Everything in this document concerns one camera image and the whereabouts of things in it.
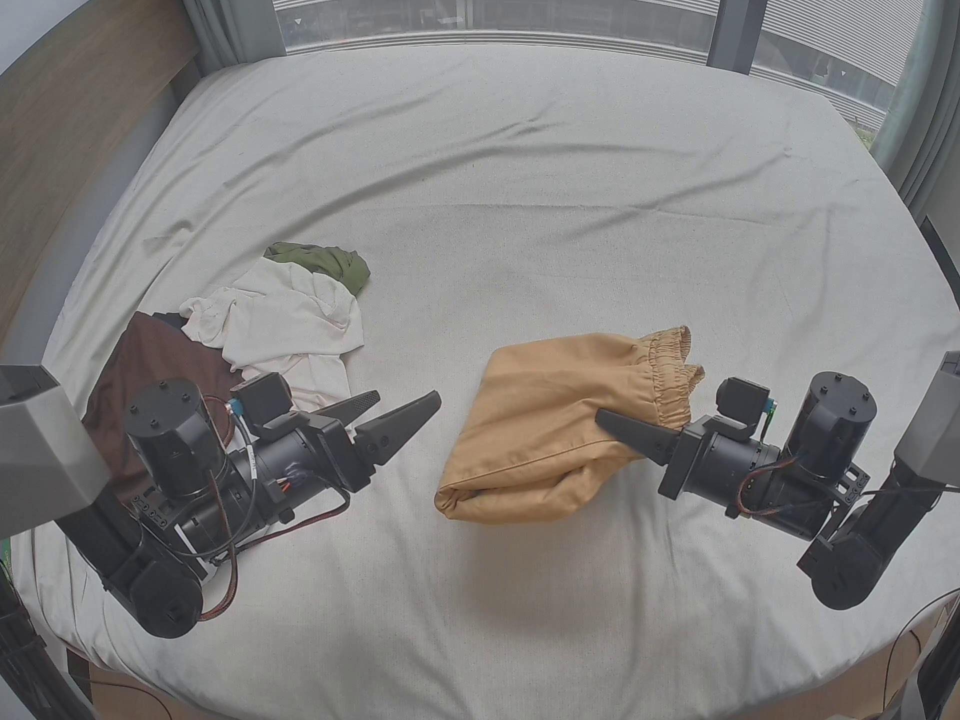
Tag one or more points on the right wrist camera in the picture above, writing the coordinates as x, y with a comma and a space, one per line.
742, 402

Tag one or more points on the brown garment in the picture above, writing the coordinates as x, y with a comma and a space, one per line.
150, 357

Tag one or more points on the black garment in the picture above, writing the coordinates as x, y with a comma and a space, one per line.
171, 319

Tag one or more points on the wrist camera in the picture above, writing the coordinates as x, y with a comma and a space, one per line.
742, 402
262, 398

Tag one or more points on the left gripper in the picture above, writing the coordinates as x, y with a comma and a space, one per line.
300, 469

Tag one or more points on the window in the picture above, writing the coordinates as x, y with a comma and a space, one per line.
742, 12

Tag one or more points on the olive green garment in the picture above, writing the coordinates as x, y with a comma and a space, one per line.
322, 261

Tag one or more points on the mustard yellow shorts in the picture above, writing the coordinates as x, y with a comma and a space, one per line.
540, 417

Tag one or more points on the cream garment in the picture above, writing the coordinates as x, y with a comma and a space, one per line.
292, 319

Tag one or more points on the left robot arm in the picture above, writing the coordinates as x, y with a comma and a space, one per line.
52, 447

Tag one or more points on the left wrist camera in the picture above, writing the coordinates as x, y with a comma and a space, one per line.
262, 398

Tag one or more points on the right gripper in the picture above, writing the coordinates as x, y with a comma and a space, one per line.
739, 477

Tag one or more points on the bed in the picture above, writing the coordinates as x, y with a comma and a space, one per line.
562, 214

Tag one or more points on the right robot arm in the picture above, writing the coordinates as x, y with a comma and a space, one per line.
836, 417

